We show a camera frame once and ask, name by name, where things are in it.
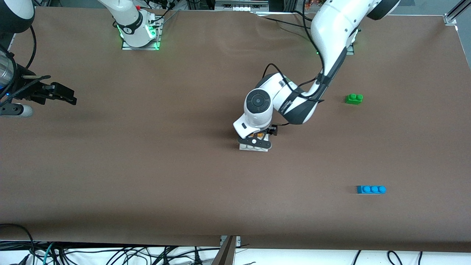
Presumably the white studded base plate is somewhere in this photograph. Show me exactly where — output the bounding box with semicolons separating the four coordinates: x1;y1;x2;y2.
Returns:
239;142;271;152

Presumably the blue three-stud block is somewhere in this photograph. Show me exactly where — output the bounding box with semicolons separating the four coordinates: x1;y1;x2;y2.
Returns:
356;185;387;195

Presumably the white power strip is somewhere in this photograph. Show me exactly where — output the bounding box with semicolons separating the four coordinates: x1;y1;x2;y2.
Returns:
215;0;270;11

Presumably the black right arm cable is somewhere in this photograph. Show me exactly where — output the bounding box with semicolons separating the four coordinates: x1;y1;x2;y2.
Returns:
0;25;53;102

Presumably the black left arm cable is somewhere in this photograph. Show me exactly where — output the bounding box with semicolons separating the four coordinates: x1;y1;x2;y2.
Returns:
263;63;325;100

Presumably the long black tabletop cable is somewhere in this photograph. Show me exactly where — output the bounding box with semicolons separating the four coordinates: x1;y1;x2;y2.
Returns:
257;14;314;30

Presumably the black cable at arm base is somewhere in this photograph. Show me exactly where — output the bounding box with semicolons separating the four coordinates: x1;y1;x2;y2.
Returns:
145;0;175;22

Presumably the thin grey cable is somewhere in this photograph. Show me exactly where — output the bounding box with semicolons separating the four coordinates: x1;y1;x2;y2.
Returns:
156;10;181;28

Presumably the dark table support post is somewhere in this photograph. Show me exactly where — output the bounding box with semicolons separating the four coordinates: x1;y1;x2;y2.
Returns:
211;236;237;265

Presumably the thick black looped cable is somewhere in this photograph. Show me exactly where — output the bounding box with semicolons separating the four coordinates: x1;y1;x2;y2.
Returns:
0;223;36;265

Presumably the teal cable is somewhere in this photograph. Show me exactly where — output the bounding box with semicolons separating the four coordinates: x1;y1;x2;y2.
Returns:
41;242;55;265

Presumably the aluminium frame profile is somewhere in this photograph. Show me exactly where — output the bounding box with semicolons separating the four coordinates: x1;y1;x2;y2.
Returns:
443;0;471;25

